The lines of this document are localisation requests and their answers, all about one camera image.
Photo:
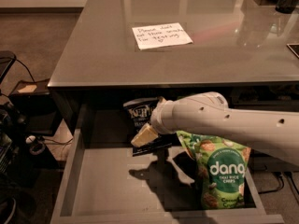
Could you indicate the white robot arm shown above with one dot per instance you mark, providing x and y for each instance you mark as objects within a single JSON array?
[{"x": 274, "y": 133}]

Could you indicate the front green Dang chip bag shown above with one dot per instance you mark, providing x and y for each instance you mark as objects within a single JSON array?
[{"x": 222, "y": 165}]

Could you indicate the open grey top drawer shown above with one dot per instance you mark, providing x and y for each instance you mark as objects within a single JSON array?
[{"x": 104, "y": 183}]

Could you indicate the dark equipment left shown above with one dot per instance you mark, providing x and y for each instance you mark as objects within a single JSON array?
[{"x": 21, "y": 172}]

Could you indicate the grey counter cabinet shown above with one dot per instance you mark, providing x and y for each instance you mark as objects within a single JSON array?
[{"x": 233, "y": 42}]

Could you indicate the blue Kettle chip bag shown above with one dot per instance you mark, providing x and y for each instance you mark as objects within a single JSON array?
[{"x": 139, "y": 111}]

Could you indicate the black side table left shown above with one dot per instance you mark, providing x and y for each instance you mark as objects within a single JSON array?
[{"x": 33, "y": 99}]

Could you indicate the white handwritten paper note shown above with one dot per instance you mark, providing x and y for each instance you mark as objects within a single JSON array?
[{"x": 161, "y": 35}]

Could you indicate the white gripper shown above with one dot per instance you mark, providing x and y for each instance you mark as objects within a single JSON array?
[{"x": 161, "y": 117}]

